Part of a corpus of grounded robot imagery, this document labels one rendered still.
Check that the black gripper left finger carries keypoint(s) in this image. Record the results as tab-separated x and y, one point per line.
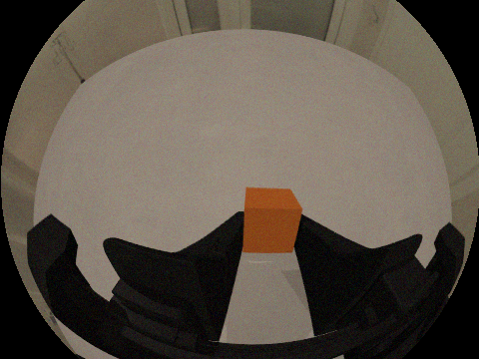
204	272

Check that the orange block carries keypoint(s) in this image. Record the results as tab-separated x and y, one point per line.
271	220

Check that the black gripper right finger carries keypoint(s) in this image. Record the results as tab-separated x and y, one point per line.
337	272

